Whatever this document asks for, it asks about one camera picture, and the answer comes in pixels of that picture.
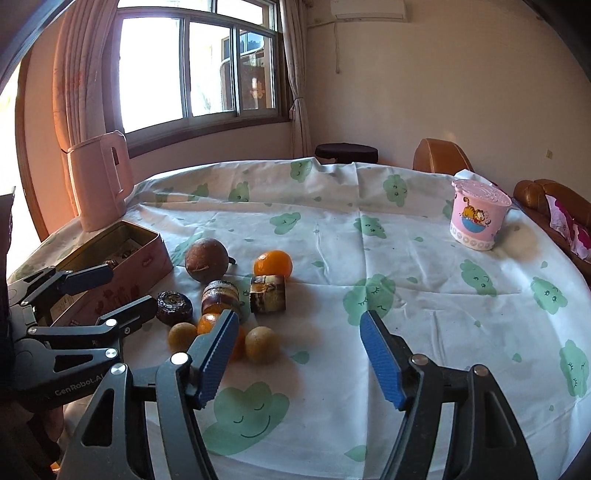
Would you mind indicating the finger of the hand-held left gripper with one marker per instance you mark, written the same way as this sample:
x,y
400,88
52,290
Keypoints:
x,y
87,276
134,311

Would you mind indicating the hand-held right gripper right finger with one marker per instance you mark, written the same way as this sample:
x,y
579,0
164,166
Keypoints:
x,y
378,360

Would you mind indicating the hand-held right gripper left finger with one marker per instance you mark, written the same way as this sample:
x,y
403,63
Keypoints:
x,y
219,355

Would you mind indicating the dark ridged round fruit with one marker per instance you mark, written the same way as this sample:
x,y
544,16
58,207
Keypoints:
x,y
174,307

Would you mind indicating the pink tin box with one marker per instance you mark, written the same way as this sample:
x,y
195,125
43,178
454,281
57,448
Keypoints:
x,y
147,263

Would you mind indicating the brown glazed ceramic cup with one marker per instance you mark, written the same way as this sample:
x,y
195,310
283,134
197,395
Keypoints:
x,y
268,295

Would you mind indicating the brown round fruit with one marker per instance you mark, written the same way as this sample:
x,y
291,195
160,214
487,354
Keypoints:
x,y
205,259

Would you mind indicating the small orange kumquat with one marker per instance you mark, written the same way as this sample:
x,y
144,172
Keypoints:
x,y
207,324

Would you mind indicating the yellow longan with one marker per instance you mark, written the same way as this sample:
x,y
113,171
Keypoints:
x,y
262,345
181,336

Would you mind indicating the white tablecloth green cloud print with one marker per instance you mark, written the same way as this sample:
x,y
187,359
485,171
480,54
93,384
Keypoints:
x,y
415,295

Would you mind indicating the pink plastic kettle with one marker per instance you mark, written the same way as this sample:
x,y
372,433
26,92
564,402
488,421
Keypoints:
x,y
97,184

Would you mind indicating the large orange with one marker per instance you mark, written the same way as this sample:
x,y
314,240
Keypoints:
x,y
273,264

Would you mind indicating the pink cartoon cat cup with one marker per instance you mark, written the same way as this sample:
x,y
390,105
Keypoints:
x,y
480,217

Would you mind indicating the pink patterned curtain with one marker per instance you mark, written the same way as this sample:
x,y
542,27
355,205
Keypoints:
x,y
83,83

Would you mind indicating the sliding glass window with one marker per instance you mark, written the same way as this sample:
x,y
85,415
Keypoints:
x,y
157,83

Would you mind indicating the dark round stool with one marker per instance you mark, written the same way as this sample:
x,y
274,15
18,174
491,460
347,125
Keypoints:
x,y
346,152

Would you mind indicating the brown leather armchair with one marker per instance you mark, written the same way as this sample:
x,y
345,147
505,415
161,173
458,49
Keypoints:
x,y
438,157

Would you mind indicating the brown leather sofa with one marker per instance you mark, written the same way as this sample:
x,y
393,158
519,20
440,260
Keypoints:
x,y
531,196

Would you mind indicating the pink floral cloth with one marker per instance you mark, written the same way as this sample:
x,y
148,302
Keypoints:
x,y
568,221

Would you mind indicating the beige tied curtain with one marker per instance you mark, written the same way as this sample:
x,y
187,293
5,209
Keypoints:
x,y
298,69

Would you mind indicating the white air conditioner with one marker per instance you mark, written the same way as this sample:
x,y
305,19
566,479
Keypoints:
x,y
369,8

